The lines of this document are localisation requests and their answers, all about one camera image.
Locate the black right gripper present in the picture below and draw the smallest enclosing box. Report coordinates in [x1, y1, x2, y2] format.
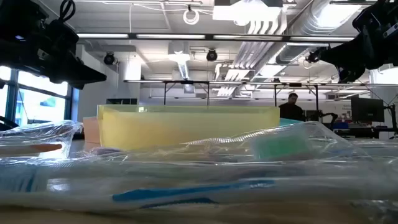
[319, 27, 386, 83]

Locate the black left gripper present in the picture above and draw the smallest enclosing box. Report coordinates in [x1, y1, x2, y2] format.
[29, 46, 108, 90]

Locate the white LED light strip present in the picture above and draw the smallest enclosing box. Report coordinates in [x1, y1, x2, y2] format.
[290, 36, 355, 42]
[77, 33, 129, 39]
[213, 34, 282, 40]
[136, 34, 206, 40]

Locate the large window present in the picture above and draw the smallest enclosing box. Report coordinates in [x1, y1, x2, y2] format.
[0, 65, 74, 127]

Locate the black computer monitor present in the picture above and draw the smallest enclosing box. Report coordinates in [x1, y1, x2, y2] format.
[351, 96, 385, 123]

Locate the orange translucent plastic bin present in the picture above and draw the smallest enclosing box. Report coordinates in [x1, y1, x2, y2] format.
[83, 116, 101, 144]

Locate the long background light strip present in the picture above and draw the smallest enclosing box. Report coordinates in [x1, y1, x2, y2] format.
[123, 79, 371, 88]

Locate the dark background desk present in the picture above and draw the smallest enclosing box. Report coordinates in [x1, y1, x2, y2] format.
[334, 126, 398, 140]

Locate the person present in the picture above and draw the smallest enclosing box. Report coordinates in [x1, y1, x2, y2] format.
[278, 92, 306, 122]

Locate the wrapped orange toothbrush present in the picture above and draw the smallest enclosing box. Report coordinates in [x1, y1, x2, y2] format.
[0, 120, 84, 159]

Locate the wrapped purple toothbrush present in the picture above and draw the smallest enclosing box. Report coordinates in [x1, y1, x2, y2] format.
[88, 146, 124, 157]

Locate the green translucent plastic bin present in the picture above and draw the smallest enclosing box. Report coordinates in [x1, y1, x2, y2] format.
[279, 118, 305, 127]

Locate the white ceiling light panel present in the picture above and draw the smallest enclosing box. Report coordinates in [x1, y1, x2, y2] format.
[213, 0, 283, 22]

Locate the wrapped green toothbrush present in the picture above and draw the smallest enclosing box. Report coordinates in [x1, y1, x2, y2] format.
[183, 121, 371, 162]

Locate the yellow translucent plastic bin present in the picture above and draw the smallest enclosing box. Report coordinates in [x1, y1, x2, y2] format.
[96, 104, 280, 151]

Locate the wrapped blue toothbrush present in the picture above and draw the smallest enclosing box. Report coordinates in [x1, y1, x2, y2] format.
[0, 160, 398, 215]

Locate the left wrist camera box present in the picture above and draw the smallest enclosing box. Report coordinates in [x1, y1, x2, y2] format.
[46, 19, 80, 54]

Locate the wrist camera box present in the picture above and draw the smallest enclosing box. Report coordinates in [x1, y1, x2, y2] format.
[46, 19, 80, 54]
[352, 6, 382, 35]

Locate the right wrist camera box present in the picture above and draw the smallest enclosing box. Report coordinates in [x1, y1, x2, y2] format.
[352, 6, 382, 35]

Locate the silver ventilation duct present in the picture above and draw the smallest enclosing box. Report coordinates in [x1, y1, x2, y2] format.
[275, 0, 363, 65]

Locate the black background rig frame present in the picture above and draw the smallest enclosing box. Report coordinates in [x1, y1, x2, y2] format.
[274, 82, 320, 113]
[163, 80, 211, 106]

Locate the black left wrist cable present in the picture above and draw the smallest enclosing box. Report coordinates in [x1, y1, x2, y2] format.
[58, 0, 76, 22]

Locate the black overhead frame bar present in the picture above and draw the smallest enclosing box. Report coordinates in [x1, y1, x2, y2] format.
[76, 32, 355, 44]

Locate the white coiled cable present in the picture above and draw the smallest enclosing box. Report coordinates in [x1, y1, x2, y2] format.
[182, 8, 200, 26]

